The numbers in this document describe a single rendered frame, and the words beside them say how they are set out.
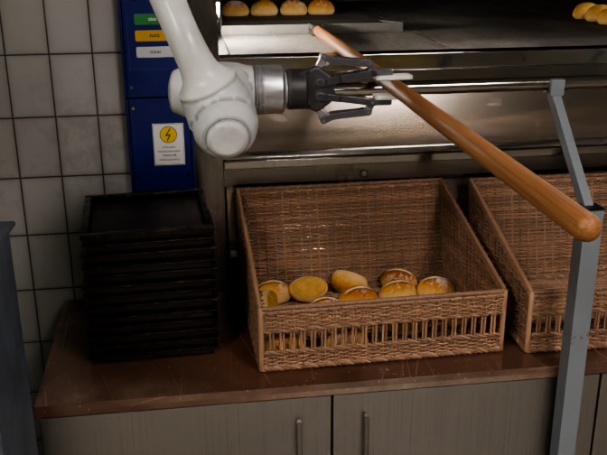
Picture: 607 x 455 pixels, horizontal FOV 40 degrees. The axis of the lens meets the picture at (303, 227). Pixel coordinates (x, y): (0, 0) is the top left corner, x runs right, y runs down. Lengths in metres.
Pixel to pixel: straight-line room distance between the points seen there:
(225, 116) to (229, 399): 0.68
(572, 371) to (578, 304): 0.16
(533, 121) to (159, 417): 1.22
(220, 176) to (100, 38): 0.44
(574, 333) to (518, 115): 0.69
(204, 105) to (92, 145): 0.82
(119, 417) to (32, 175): 0.69
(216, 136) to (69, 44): 0.84
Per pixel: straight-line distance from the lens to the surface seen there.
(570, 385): 1.90
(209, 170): 2.14
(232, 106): 1.33
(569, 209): 0.89
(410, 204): 2.23
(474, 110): 2.24
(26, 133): 2.15
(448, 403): 1.88
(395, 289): 2.09
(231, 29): 2.54
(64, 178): 2.17
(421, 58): 2.17
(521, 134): 2.28
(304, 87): 1.53
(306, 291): 2.09
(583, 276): 1.79
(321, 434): 1.85
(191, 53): 1.35
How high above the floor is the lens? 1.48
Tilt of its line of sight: 20 degrees down
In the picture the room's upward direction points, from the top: straight up
